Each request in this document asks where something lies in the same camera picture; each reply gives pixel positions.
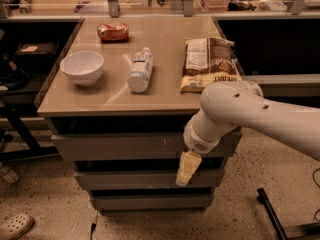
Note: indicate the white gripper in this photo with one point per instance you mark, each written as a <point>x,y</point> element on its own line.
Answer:
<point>197,140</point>

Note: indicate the grey top drawer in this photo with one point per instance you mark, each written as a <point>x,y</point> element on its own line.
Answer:
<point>119,146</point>

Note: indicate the grey drawer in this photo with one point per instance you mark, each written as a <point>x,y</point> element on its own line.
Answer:
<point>144,202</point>
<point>154,179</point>
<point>119,146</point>

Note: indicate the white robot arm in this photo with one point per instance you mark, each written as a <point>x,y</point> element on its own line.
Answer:
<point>226,105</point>

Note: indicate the grey drawer cabinet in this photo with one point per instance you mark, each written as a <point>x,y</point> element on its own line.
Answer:
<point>110,107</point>

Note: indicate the grey bottom drawer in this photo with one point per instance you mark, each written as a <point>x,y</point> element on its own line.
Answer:
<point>144,202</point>

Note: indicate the grey middle drawer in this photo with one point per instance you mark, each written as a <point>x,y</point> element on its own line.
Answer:
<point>154,179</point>

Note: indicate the white plastic bottle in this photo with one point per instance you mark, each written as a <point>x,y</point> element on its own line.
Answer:
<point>141,71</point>

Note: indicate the brown yellow snack bag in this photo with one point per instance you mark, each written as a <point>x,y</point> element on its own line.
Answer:
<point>207,60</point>

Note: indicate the black metal stand base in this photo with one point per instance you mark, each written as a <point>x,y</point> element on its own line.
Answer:
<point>310,231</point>

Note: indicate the white bowl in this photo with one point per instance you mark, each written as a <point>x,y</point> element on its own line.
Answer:
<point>83,68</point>

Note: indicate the red crumpled chip bag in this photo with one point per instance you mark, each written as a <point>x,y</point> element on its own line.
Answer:
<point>109,32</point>

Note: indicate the white perforated clog shoe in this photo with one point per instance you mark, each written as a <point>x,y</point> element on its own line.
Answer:
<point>16,226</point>

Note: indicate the black bag on shelf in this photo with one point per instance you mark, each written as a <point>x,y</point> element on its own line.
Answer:
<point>36,57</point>

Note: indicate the black table leg frame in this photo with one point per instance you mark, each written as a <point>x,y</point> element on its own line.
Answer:
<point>34,149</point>

